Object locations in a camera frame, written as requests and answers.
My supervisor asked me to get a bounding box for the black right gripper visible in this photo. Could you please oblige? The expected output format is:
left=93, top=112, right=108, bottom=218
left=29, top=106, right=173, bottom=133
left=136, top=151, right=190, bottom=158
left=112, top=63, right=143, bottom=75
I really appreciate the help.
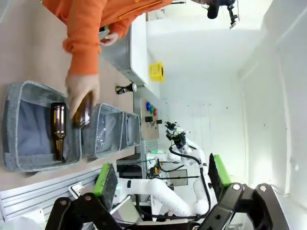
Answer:
left=164, top=121, right=188, bottom=148

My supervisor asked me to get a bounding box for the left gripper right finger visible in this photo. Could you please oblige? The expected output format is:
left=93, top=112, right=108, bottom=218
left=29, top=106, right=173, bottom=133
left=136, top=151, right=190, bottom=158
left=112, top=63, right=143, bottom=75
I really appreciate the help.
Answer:
left=201, top=153, right=285, bottom=230

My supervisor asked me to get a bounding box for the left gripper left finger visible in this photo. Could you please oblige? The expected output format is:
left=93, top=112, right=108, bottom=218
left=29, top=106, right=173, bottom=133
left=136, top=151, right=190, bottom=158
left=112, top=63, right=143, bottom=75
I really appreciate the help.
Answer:
left=45, top=162, right=123, bottom=230

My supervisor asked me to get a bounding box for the large clear plastic bottle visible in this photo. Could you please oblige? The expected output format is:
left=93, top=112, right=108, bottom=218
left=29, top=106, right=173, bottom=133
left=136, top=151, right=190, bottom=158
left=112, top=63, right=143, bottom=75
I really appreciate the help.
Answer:
left=95, top=124, right=116, bottom=147

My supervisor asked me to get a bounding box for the crushed black can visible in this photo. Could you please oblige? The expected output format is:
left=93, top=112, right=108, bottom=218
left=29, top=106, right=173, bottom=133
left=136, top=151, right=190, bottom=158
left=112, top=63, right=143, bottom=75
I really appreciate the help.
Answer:
left=115, top=82, right=138, bottom=96

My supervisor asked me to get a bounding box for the wide dark brown glass bottle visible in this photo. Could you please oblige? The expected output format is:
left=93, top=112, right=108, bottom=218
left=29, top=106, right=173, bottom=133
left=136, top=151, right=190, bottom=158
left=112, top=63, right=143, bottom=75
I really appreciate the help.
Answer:
left=71, top=92, right=94, bottom=130

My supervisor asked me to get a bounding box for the slim brown glass bottle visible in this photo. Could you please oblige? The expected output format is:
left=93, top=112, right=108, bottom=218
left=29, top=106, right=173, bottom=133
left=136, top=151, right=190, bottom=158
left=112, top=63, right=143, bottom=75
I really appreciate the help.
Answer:
left=49, top=102, right=68, bottom=161

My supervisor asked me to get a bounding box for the small grey handheld object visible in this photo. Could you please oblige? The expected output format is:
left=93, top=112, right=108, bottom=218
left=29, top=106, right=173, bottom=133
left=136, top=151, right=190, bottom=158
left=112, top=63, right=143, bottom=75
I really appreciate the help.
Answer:
left=98, top=25, right=110, bottom=41

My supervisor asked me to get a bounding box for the person's left forearm orange sleeve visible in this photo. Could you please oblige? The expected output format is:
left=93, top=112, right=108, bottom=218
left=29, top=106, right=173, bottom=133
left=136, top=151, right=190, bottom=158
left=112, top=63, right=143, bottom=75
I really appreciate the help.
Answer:
left=107, top=18, right=135, bottom=40

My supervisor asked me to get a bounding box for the person's right forearm orange sleeve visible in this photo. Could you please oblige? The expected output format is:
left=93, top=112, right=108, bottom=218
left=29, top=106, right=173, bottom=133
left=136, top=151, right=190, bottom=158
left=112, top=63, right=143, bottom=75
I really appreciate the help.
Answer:
left=62, top=14, right=102, bottom=77

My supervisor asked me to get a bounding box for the grey fabric basket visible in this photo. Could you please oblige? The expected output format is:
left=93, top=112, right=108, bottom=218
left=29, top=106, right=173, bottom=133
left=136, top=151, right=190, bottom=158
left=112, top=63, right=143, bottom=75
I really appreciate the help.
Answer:
left=2, top=80, right=83, bottom=173
left=81, top=103, right=126, bottom=159
left=121, top=111, right=141, bottom=150

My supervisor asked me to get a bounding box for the person's right hand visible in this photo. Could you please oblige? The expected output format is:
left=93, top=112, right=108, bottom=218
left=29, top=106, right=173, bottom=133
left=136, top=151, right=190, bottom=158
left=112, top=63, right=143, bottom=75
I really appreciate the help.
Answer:
left=65, top=73, right=101, bottom=120

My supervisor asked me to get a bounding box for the person's left hand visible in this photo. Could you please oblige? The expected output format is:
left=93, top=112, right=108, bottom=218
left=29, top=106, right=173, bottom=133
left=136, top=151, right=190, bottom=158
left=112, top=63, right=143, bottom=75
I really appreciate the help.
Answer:
left=100, top=32, right=120, bottom=46

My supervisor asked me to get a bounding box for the wooden control panel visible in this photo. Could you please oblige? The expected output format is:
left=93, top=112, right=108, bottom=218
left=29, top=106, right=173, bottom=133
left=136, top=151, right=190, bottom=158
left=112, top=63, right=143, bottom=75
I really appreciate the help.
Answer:
left=141, top=94, right=160, bottom=140

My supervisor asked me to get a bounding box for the white table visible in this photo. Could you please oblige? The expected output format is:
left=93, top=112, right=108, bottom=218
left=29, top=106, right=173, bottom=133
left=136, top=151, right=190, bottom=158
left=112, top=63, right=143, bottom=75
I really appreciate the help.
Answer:
left=100, top=11, right=151, bottom=87

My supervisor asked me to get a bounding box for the person in orange hoodie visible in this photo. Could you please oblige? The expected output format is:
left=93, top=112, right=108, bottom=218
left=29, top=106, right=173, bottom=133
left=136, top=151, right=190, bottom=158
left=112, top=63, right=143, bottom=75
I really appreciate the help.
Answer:
left=42, top=0, right=174, bottom=40

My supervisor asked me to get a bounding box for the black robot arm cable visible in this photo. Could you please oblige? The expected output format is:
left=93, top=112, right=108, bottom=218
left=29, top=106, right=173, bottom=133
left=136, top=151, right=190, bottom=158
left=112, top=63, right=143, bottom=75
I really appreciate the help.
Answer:
left=168, top=145, right=212, bottom=218

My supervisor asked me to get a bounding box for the aluminium profile table frame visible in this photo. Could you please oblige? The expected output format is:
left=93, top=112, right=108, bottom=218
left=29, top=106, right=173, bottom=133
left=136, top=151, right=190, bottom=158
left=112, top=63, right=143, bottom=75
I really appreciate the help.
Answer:
left=0, top=166, right=104, bottom=221

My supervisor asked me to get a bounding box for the black camera on mount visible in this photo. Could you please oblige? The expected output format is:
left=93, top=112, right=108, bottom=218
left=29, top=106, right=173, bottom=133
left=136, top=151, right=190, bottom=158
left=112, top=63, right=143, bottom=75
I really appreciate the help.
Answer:
left=207, top=0, right=240, bottom=30

